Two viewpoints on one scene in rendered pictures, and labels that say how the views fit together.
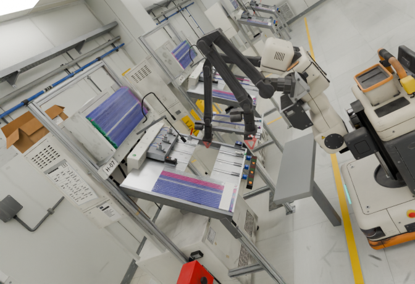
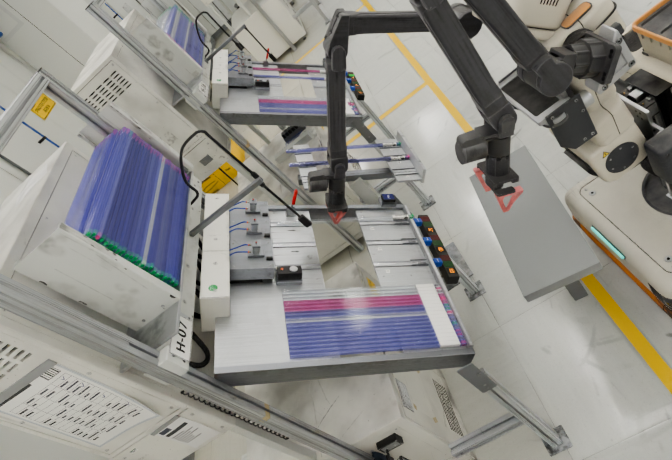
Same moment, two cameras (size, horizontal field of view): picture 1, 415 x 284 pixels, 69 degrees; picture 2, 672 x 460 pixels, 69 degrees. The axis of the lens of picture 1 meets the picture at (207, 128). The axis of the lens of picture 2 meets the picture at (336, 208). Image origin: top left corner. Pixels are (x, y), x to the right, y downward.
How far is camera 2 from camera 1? 0.85 m
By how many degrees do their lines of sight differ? 20
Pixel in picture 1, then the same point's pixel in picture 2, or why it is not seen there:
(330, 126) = (620, 130)
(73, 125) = (51, 264)
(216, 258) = (427, 434)
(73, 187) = (82, 414)
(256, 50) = (268, 15)
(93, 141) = (117, 289)
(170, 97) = (185, 131)
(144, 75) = (115, 95)
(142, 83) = not seen: hidden behind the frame
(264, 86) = (555, 69)
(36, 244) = not seen: outside the picture
